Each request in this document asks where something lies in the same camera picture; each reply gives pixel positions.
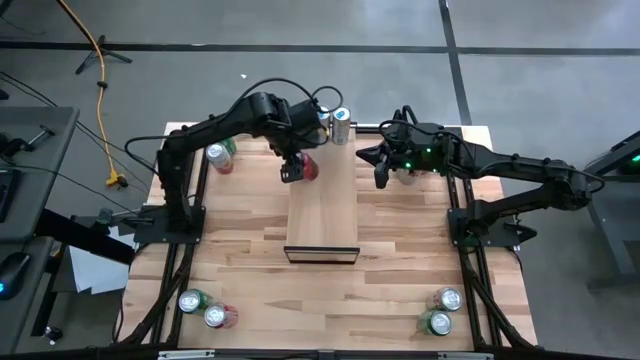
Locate black knob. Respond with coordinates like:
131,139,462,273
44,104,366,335
42,324,64,346

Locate silver bracket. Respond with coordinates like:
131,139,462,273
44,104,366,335
437,351,496,360
157,349,216,360

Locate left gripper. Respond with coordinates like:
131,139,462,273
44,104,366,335
272,127,324,184

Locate grey metal stand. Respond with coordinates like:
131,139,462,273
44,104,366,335
582,130,640,290

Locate yellow extension cord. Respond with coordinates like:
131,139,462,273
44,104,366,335
55,0,130,190

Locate red Coke can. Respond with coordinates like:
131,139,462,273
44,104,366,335
298,152,321,182

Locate white paper sheets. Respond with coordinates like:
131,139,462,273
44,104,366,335
67,224,136,296

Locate black keyboard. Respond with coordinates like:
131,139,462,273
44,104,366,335
0,168,18,224

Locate black computer mouse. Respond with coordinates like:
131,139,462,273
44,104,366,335
0,251,32,301

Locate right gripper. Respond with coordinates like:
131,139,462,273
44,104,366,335
355,127,436,189

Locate black beam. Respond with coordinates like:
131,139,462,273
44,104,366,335
33,207,137,266

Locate black clamp tool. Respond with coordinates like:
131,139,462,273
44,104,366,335
0,124,57,159

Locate black aluminium rig frame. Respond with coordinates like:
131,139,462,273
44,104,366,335
117,108,541,360

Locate red-white soda can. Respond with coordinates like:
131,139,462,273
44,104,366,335
425,286,464,313

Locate black tripod base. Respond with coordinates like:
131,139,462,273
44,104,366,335
74,33,134,76

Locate grey side table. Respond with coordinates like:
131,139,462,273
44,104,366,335
0,105,81,242
0,235,56,357

